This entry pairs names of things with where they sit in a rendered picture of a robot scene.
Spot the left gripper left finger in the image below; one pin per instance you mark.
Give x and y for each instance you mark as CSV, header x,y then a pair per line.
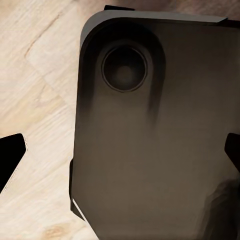
x,y
12,150

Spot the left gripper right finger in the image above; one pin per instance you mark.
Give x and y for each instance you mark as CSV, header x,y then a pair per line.
x,y
232,148

